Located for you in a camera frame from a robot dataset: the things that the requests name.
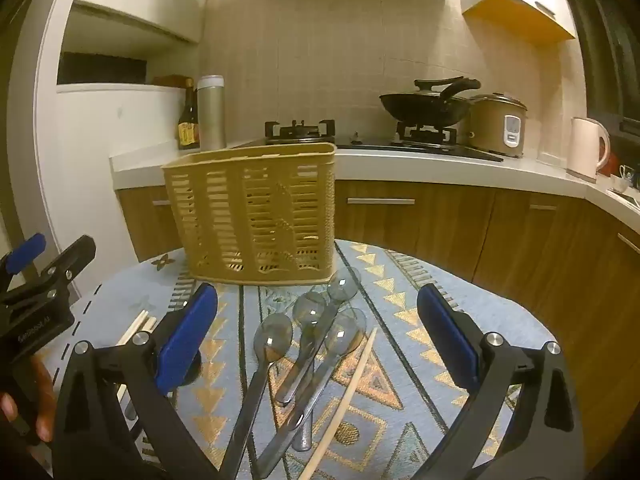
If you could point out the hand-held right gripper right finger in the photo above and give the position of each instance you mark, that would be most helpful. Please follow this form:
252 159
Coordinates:
450 340

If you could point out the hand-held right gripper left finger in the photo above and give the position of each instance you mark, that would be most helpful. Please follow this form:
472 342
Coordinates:
185 340

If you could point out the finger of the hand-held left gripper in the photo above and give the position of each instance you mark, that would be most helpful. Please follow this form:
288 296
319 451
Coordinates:
27 252
67 265

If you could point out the pale wooden chopstick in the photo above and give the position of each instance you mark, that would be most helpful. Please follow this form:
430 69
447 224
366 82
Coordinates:
147 324
350 395
132 327

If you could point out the metal spoon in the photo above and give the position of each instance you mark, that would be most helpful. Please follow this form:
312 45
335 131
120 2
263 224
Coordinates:
345 287

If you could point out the yellow slotted utensil basket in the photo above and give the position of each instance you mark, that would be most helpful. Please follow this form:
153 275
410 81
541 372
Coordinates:
250 210

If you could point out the blue patterned tablecloth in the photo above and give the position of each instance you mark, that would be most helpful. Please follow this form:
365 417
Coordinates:
400 320

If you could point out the wooden kitchen base cabinet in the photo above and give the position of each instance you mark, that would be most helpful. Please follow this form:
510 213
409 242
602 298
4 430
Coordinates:
450 230

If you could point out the white storage cabinet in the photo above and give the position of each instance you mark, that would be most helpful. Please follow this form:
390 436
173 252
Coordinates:
100 125

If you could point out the white kitchen countertop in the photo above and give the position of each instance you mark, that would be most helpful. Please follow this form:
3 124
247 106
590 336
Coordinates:
425 167

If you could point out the dark soy sauce bottle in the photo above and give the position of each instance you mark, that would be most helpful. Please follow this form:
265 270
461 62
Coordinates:
189 132

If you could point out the black gas stove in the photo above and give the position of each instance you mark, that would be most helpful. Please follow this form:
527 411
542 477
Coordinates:
380 146

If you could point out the tall grey canister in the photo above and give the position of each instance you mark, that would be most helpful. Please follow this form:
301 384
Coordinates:
210 115

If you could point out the beige rice cooker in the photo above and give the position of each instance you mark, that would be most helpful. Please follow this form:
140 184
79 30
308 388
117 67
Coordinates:
492 125

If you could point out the black wok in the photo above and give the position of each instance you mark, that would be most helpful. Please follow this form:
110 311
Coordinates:
425 110

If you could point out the white patterned cup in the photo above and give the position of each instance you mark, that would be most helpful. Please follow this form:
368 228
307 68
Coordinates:
626 177

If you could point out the dark window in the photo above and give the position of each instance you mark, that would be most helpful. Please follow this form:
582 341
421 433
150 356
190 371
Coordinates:
605 35

